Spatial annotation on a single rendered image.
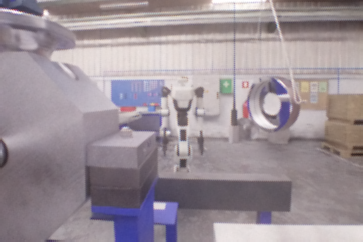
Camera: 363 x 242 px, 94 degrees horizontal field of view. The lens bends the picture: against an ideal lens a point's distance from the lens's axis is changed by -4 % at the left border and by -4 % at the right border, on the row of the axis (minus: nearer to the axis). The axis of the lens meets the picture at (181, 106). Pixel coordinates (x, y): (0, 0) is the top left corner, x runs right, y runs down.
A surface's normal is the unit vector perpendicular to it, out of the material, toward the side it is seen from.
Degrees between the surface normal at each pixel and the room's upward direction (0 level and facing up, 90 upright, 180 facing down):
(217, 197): 90
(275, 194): 90
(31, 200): 90
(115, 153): 90
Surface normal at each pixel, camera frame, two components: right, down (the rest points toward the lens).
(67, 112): -0.07, 0.04
